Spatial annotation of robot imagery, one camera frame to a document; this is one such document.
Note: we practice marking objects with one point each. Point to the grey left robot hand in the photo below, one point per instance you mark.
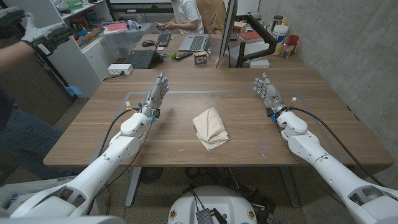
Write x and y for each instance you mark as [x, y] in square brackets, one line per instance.
[155, 95]

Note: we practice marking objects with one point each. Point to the grey table leg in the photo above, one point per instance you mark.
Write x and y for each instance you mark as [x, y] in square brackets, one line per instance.
[133, 186]
[290, 186]

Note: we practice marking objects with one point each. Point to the flat white box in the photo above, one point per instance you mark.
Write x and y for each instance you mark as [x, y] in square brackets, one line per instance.
[259, 63]

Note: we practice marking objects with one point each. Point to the operator in blue jeans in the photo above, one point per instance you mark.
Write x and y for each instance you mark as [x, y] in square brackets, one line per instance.
[28, 143]

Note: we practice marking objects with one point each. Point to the cream folded cheesecloth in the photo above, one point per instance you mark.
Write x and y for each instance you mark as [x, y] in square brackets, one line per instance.
[210, 127]

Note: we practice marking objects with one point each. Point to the clear plastic storage bin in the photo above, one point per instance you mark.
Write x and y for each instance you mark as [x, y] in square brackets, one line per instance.
[124, 42]

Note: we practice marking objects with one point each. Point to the white power strip box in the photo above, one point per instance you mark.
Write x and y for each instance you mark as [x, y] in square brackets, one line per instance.
[120, 69]

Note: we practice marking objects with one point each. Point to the grey vented box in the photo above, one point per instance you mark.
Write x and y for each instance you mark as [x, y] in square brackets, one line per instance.
[204, 216]

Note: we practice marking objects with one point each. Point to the white and black gloved hand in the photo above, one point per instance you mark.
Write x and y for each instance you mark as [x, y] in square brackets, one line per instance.
[38, 32]

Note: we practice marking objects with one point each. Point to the clear glass jar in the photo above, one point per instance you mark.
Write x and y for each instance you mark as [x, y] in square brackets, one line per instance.
[286, 51]

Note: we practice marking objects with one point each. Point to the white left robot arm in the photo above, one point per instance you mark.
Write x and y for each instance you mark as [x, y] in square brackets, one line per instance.
[118, 151]

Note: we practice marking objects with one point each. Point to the black remote control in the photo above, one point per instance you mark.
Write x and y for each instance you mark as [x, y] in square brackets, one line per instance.
[183, 56]

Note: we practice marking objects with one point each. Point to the small green object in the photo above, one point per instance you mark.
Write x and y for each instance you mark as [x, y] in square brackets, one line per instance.
[173, 56]

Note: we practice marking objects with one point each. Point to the red book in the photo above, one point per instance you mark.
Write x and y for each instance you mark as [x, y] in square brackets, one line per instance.
[250, 36]

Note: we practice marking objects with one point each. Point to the black gloved hand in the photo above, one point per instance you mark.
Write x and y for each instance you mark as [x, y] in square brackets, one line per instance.
[9, 21]

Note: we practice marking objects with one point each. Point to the black computer monitor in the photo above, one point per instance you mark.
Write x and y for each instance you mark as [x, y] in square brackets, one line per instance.
[228, 25]

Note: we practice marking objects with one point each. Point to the small black keyboard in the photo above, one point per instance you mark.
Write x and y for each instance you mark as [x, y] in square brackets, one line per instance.
[163, 39]

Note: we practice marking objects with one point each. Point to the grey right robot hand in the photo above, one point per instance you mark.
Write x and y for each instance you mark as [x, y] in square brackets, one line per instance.
[270, 95]

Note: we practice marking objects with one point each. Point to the dark lidded bottle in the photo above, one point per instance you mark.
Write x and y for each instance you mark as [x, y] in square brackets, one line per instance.
[277, 21]

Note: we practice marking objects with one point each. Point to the blue object on floor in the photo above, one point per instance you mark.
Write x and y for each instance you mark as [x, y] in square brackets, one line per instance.
[74, 91]

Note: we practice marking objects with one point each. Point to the bare operator forearm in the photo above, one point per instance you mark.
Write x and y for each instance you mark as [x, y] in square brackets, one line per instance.
[12, 57]

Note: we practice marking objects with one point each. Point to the black computer mouse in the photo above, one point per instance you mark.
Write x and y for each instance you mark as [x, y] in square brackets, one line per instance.
[148, 43]

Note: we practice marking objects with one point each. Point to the red cup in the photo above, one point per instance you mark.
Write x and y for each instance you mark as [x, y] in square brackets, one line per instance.
[293, 40]

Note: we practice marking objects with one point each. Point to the black laptop keyboard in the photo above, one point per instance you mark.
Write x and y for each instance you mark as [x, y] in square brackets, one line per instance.
[141, 59]

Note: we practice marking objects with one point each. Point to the green box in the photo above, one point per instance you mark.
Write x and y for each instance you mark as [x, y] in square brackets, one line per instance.
[74, 4]

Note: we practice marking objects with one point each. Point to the orange box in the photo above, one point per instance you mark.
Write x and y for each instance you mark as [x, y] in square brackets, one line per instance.
[239, 28]

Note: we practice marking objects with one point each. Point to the yellow bottle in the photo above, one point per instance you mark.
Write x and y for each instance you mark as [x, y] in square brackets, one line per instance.
[284, 21]

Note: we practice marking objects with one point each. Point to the pink flat packet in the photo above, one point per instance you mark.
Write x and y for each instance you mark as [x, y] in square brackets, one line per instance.
[116, 27]

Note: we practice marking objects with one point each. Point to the brown chair back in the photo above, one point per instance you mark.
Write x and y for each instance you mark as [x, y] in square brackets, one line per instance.
[211, 14]

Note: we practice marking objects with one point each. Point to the white cabinet shelf unit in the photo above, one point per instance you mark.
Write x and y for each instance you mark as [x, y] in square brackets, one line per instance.
[84, 68]

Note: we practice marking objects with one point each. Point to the black round fan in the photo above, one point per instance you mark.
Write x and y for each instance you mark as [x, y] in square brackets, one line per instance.
[151, 175]

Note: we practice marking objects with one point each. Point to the white plastic tub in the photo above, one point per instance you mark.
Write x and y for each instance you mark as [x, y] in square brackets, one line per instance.
[280, 33]

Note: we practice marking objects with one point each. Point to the seated person in white t-shirt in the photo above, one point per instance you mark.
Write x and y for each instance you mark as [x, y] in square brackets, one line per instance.
[186, 14]

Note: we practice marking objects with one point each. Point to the brown cardboard box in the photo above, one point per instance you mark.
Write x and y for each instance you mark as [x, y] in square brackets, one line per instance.
[90, 36]

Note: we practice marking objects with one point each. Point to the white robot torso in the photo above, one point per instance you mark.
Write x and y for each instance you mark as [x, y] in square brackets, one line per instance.
[217, 199]

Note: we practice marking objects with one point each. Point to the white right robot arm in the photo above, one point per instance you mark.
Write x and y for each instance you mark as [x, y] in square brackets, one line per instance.
[314, 152]

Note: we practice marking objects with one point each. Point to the silver open laptop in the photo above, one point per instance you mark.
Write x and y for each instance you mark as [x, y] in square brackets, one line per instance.
[196, 42]

